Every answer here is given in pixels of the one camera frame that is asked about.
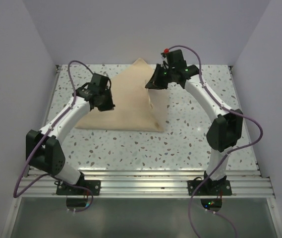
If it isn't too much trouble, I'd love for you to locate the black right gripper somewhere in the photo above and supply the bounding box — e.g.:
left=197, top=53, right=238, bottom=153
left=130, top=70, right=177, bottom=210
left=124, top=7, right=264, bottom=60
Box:
left=146, top=63, right=175, bottom=90

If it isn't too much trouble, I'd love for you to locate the beige cloth mat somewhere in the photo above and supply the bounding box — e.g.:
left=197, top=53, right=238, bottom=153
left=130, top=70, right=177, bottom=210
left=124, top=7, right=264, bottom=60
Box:
left=75, top=58, right=169, bottom=132

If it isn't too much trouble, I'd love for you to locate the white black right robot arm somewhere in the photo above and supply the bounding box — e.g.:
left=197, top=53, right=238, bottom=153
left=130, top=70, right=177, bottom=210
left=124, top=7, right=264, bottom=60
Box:
left=145, top=48, right=243, bottom=195

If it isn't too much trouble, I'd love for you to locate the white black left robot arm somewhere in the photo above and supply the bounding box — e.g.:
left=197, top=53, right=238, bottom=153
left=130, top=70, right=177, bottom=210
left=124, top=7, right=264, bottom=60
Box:
left=26, top=73, right=115, bottom=195

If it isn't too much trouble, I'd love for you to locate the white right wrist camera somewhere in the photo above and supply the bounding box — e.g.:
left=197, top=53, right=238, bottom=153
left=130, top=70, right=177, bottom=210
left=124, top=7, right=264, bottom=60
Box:
left=161, top=48, right=169, bottom=68

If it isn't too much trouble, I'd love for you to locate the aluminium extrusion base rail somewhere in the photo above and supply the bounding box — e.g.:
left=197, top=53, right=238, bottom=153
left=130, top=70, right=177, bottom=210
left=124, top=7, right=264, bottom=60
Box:
left=13, top=64, right=278, bottom=199

